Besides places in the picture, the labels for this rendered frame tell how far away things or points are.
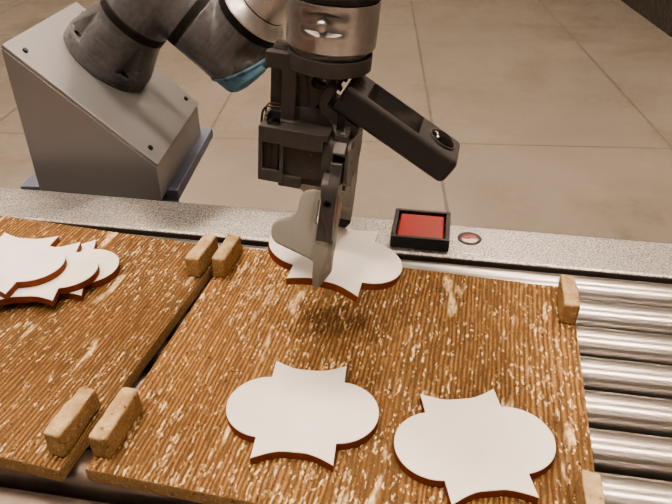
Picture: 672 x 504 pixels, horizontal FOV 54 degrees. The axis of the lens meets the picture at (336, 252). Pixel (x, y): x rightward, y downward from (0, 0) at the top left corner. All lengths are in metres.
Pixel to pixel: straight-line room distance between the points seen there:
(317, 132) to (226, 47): 0.54
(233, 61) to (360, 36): 0.58
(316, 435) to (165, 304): 0.26
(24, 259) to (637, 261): 0.74
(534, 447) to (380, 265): 0.22
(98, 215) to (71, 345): 0.31
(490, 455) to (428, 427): 0.06
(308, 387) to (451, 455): 0.14
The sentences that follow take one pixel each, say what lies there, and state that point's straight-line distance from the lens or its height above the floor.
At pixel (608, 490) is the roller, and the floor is 0.92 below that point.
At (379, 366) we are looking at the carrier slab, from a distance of 0.65.
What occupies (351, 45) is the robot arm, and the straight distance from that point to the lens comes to 0.54.
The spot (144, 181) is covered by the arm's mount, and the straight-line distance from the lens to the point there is 1.09.
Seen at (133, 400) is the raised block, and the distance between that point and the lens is 0.61.
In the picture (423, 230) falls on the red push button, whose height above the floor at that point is 0.93.
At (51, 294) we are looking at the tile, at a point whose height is 0.95.
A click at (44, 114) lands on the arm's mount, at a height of 1.01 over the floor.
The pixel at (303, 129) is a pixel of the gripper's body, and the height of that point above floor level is 1.16.
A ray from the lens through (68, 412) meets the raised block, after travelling 0.61.
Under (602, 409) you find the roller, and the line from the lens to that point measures 0.69.
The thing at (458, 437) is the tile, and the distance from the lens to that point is 0.59.
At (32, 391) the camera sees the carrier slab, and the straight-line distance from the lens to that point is 0.69.
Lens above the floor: 1.38
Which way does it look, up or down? 33 degrees down
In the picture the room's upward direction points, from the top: straight up
